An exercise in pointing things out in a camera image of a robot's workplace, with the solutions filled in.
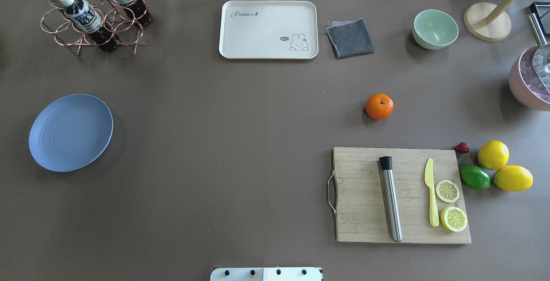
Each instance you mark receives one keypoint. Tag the lemon slice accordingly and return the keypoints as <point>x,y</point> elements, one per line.
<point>447,191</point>
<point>453,219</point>

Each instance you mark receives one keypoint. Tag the blue plate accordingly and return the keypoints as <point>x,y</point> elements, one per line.
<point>71,133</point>

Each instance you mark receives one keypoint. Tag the lemon slice upper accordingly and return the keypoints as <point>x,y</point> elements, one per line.
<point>447,191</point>

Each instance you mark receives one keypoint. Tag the yellow lemon lower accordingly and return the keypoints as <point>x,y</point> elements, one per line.
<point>513,178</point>

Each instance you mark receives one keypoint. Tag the small red strawberry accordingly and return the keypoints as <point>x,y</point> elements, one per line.
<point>462,148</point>

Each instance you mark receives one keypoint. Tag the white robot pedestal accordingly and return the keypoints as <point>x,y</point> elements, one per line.
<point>267,274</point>

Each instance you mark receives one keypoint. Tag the green lime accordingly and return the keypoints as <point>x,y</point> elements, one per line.
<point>475,177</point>

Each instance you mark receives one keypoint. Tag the lemon slice lower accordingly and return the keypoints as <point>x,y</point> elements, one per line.
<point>453,219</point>

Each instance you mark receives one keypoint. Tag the cream rabbit tray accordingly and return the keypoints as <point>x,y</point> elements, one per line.
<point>275,29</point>

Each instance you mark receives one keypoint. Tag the folded grey cloth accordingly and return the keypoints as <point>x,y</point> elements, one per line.
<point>350,38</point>

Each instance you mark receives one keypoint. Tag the orange mandarin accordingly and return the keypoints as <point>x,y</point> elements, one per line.
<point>379,106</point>

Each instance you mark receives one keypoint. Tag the mint green bowl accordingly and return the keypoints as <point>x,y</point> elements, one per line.
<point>434,29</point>

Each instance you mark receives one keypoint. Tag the tea bottle two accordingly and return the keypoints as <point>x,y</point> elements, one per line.
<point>88,21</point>

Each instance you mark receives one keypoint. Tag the wooden cutting board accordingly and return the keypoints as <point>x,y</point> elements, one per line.
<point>361,212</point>

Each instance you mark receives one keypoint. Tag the copper wire bottle rack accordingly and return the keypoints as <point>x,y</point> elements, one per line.
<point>130,34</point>

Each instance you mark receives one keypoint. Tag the yellow lemon upper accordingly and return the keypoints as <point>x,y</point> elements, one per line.
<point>493,155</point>

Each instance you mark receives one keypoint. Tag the yellow plastic knife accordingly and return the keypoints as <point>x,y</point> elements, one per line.
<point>429,182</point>

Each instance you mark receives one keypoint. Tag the pink bowl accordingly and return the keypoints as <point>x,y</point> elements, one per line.
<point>525,84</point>

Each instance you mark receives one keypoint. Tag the steel muddler black tip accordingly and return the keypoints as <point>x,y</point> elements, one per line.
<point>391,198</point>

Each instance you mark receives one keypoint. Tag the yellow lemon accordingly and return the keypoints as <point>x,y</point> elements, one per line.
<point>513,178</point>
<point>493,155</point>

